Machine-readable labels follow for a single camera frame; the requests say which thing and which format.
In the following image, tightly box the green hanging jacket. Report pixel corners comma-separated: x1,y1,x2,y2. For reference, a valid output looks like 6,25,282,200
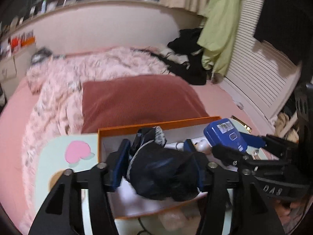
197,0,243,76

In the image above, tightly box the beige furry plush toy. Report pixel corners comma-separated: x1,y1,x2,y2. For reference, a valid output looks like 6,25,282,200
175,139,212,155

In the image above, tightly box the white bedside drawer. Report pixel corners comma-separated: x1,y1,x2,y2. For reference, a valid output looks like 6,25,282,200
0,51,37,96

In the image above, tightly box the black hanging garment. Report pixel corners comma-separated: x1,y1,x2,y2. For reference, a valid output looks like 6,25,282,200
253,0,309,62

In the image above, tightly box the black clothes pile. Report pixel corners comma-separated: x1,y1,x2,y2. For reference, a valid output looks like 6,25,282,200
150,28,207,85

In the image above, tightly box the small orange box on shelf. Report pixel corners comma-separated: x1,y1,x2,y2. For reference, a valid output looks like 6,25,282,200
21,37,36,47

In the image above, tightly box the dark red pillow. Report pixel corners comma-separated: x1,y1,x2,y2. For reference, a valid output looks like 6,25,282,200
82,75,208,133

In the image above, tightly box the grey bag on bed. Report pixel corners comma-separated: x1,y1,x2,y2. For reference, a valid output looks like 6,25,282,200
31,47,53,65

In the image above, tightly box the orange cardboard box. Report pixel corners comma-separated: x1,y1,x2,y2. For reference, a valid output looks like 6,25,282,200
98,117,218,219

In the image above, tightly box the pink floral blanket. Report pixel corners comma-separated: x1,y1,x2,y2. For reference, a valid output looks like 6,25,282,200
20,47,169,232

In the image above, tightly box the black lace garment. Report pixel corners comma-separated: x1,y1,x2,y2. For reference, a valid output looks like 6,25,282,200
125,126,207,202

